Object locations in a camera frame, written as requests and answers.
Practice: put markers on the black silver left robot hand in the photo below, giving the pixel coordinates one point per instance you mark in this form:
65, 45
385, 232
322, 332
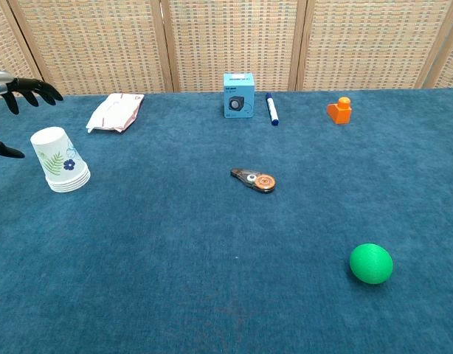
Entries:
31, 88

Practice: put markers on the floral paper cups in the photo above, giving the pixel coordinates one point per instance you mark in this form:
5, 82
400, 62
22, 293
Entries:
58, 158

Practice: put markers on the white pink tissue pack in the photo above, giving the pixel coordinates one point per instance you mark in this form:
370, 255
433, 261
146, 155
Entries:
114, 112

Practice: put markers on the blue speaker box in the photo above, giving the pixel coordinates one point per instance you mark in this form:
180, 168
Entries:
238, 97

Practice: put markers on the blue velvet table cover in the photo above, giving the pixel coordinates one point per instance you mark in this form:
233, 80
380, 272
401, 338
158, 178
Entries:
175, 239

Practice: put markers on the blue white marker pen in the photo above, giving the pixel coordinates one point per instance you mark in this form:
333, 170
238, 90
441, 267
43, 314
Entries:
272, 108

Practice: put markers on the orange correction tape dispenser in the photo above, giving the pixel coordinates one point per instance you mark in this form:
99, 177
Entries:
258, 181

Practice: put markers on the orange toy block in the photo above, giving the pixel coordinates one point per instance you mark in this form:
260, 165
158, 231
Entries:
339, 112

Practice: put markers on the green ball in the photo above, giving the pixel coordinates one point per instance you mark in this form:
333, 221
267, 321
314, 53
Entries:
371, 263

